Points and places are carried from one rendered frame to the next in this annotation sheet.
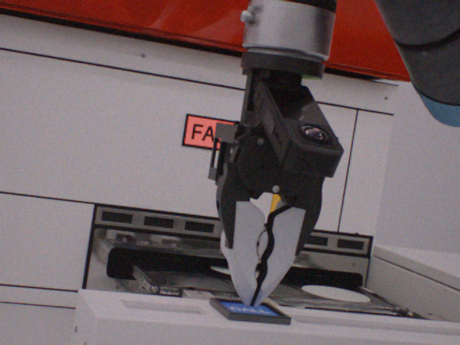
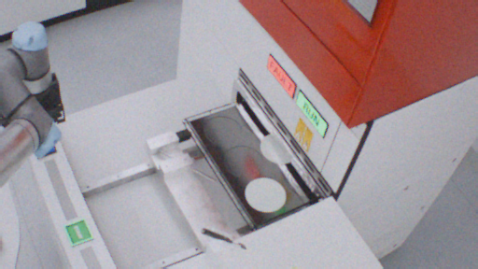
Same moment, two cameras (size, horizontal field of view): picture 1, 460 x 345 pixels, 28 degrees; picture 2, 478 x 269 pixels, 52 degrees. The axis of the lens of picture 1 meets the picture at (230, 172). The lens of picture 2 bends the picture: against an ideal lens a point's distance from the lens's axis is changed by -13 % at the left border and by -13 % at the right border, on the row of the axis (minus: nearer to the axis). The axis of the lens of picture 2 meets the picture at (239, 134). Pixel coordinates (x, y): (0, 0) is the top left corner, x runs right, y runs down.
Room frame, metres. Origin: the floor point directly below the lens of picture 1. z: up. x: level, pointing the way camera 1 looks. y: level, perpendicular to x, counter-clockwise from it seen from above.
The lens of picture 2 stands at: (0.96, -0.87, 2.00)
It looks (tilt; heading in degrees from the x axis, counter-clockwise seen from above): 50 degrees down; 70
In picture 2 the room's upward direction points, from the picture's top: 11 degrees clockwise
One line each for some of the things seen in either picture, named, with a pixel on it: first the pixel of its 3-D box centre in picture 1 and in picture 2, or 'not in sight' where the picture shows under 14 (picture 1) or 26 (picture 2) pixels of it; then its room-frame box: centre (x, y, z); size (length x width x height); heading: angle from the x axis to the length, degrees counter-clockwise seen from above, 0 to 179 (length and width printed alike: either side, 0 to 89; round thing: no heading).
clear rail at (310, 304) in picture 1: (285, 301); (217, 173); (1.21, -0.10, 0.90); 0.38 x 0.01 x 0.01; 109
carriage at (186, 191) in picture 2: not in sight; (189, 196); (1.13, -0.14, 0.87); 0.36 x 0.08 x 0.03; 109
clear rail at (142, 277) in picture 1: (126, 262); (243, 101); (1.32, 0.13, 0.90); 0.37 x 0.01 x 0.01; 19
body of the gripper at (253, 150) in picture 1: (269, 128); (42, 101); (0.79, -0.03, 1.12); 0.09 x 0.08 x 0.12; 19
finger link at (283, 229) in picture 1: (268, 250); not in sight; (0.79, -0.04, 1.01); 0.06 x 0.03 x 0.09; 19
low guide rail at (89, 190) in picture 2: not in sight; (163, 162); (1.08, -0.01, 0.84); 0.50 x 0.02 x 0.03; 19
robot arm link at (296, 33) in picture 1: (284, 34); (35, 76); (0.78, -0.03, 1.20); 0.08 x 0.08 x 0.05
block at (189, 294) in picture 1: (203, 309); (161, 143); (1.08, 0.01, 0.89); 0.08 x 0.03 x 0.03; 19
